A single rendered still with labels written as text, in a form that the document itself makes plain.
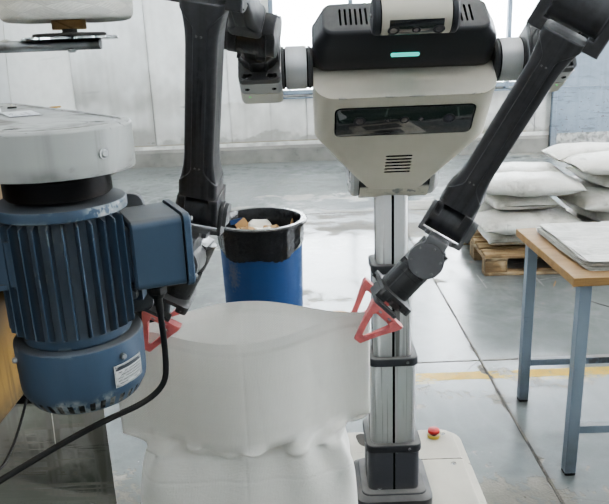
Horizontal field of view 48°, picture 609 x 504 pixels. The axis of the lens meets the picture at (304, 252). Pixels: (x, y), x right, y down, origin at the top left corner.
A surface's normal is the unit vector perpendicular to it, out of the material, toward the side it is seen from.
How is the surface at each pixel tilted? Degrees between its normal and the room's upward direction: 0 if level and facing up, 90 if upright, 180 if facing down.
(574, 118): 90
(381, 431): 90
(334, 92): 40
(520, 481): 0
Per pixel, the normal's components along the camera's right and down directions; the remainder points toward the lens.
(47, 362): -0.21, 0.31
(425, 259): -0.19, 0.07
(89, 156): 0.70, 0.19
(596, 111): 0.00, 0.29
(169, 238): 0.41, 0.25
